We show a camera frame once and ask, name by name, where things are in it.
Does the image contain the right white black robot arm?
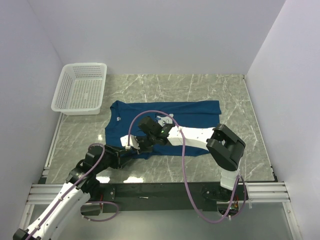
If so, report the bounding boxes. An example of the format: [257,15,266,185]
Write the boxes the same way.
[127,116,246,202]

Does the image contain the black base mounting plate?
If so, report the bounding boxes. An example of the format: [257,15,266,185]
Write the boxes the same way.
[79,181,250,217]

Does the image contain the white perforated plastic basket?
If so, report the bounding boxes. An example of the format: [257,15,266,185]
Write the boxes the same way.
[51,62,108,116]

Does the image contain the blue printed t-shirt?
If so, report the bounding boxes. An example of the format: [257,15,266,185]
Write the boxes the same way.
[105,100,222,159]

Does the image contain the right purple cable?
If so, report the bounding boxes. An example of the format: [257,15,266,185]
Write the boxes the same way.
[127,110,248,224]

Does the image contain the aluminium extrusion rail frame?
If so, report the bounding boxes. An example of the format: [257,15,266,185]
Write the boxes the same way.
[27,74,290,205]

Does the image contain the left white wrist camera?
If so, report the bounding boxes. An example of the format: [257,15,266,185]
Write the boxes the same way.
[120,134,140,150]

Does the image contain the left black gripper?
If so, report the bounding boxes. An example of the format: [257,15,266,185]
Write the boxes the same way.
[94,144,132,174]

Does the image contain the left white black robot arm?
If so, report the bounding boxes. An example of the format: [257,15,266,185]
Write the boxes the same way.
[12,143,140,240]

